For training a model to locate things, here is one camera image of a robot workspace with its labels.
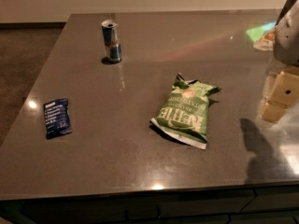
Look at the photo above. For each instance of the dark counter cabinet drawers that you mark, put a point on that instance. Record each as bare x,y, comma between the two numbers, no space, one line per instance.
270,205

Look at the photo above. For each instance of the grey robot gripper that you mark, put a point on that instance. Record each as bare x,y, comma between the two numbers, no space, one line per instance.
288,37

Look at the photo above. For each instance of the blue silver energy drink can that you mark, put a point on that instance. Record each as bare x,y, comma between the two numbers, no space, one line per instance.
111,35

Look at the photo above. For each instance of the dark blue snack bar wrapper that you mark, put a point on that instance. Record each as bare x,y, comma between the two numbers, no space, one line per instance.
57,121

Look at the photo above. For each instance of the green jalapeno chip bag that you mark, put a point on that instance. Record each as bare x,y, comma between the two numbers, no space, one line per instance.
184,114

